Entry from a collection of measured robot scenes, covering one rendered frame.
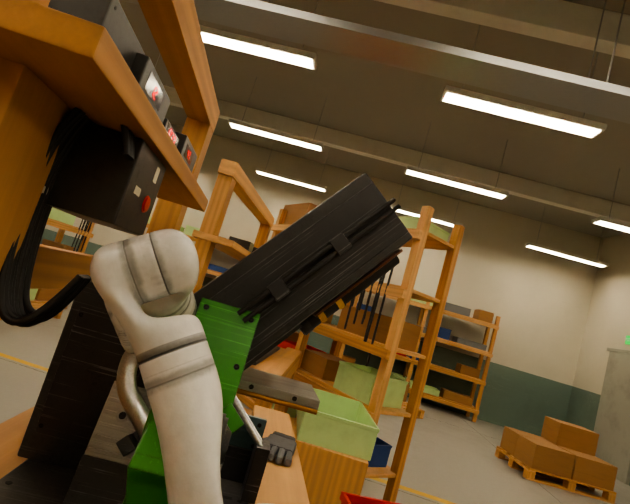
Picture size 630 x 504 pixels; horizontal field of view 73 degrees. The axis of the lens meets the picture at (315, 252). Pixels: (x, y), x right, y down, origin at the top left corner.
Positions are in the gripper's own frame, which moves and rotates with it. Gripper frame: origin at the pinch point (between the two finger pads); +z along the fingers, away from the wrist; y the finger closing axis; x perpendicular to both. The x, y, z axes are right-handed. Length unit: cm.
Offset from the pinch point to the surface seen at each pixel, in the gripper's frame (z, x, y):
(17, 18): -38.0, 1.2, 28.5
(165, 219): 70, -9, 52
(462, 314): 724, -501, -87
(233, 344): 3.9, -6.9, -7.4
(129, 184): -10.4, -2.2, 22.2
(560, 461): 450, -337, -279
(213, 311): 3.8, -6.3, -0.2
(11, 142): -23.6, 8.9, 25.7
